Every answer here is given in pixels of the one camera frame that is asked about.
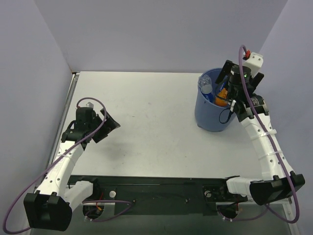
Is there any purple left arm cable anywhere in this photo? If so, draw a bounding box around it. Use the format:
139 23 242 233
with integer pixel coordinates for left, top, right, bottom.
3 97 136 232

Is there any orange juice bottle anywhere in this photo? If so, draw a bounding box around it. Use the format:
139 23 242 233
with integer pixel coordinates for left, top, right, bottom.
214 88 228 107

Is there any small Pepsi bottle blue cap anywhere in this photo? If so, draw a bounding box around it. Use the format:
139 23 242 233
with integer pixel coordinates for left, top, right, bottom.
215 79 228 94

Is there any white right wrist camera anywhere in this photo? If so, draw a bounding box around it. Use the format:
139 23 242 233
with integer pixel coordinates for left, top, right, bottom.
243 52 264 78

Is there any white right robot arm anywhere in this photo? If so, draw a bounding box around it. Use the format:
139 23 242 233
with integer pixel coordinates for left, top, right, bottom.
216 60 305 205

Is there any blue plastic bin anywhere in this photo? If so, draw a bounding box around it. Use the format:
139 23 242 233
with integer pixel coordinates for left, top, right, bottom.
194 68 236 132

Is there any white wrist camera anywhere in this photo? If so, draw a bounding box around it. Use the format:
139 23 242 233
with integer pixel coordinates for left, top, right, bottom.
243 52 264 78
76 101 94 109

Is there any large Pepsi bottle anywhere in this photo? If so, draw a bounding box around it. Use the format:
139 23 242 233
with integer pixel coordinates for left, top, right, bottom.
198 75 214 102

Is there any black strap loop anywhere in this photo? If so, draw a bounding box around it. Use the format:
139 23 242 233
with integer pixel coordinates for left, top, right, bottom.
219 107 233 124

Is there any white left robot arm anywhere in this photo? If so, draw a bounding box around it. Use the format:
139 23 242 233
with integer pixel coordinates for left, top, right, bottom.
23 107 120 231

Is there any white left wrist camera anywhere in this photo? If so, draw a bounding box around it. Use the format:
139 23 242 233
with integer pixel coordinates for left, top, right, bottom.
76 101 94 109

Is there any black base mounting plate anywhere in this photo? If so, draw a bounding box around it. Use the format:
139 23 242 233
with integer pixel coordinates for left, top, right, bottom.
67 175 247 216

